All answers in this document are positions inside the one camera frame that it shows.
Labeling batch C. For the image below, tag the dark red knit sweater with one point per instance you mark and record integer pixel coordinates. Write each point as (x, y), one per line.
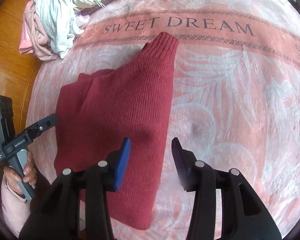
(115, 105)

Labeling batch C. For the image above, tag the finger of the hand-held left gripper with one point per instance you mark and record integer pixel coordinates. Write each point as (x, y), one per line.
(43, 125)

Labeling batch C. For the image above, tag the pink printed blanket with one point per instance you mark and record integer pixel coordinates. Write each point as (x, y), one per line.
(227, 92)

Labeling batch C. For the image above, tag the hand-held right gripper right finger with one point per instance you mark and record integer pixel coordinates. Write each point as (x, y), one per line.
(178, 155)

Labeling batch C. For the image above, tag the pink garment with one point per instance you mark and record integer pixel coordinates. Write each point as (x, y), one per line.
(35, 42)

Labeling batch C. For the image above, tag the person's left hand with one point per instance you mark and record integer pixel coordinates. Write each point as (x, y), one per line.
(12, 180)

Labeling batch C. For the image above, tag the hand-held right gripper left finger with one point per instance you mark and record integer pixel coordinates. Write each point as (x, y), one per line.
(122, 160)

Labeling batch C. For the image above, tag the white striped garment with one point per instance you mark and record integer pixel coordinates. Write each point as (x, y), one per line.
(57, 17)

